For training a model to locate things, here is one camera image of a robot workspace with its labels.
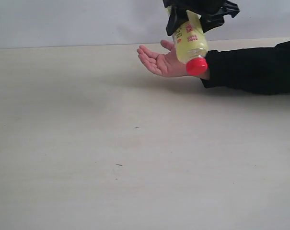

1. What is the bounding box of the yellow drink bottle red cap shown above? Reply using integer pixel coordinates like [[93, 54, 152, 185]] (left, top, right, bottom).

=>
[[171, 10, 209, 76]]

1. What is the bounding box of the person's open bare hand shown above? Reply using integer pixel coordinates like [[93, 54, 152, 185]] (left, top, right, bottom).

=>
[[137, 39, 211, 81]]

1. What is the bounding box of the black covered right gripper body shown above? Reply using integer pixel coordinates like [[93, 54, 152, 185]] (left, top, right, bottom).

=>
[[163, 0, 240, 18]]

